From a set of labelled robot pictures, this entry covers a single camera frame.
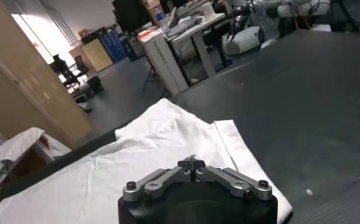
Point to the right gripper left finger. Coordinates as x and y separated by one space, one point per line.
161 182

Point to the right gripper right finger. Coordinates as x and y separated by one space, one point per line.
228 181

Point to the white t-shirt with red print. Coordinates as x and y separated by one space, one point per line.
137 164

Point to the tall white cardboard box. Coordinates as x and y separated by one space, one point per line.
164 64

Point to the black waste bin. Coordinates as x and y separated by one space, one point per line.
95 83

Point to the white standing desk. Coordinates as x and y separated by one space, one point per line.
202 51

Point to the white humanoid robot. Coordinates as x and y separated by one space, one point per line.
243 39

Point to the beige wooden cabinet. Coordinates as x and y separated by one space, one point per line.
97 54

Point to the blue cabinet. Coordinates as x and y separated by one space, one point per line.
112 45

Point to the black office chair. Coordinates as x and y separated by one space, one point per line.
67 71

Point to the white draped cloth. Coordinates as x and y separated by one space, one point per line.
21 141

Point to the clear water bottle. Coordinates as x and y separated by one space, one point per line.
161 18

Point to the black panel on tripod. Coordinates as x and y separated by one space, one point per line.
131 13

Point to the bamboo folding screen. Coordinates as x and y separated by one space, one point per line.
15 76

